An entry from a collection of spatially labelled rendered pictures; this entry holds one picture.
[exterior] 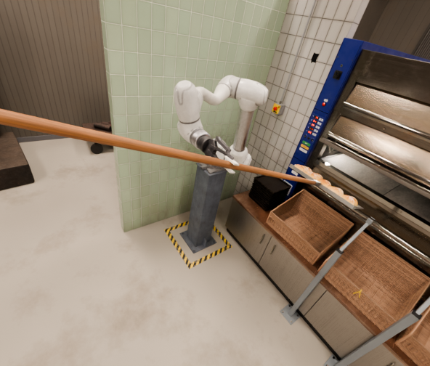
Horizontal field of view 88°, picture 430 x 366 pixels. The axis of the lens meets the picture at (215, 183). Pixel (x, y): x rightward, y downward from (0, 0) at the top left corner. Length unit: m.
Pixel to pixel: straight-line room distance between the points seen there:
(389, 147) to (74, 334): 2.76
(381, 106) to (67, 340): 2.90
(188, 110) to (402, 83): 1.55
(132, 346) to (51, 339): 0.59
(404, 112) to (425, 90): 0.16
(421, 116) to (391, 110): 0.18
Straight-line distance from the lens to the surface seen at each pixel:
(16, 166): 3.57
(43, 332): 2.38
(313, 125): 2.34
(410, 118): 2.09
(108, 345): 2.21
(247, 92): 1.52
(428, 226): 2.22
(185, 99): 1.03
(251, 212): 2.34
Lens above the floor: 2.07
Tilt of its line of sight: 35 degrees down
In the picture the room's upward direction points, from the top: 12 degrees clockwise
